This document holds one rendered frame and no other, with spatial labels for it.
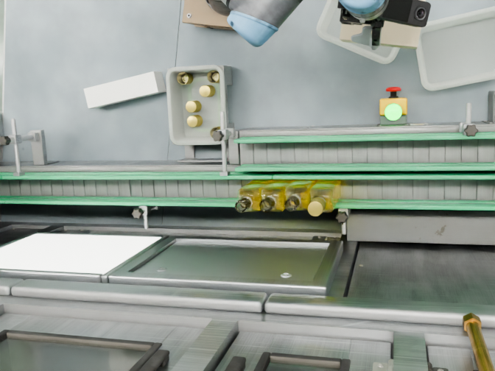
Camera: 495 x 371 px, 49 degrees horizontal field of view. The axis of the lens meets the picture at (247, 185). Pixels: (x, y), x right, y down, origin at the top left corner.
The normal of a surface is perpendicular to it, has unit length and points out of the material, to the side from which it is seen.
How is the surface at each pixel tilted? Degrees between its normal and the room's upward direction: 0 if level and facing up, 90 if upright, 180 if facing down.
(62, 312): 0
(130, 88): 0
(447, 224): 0
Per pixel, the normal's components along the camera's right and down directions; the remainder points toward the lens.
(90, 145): -0.26, 0.17
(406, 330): -0.04, -0.99
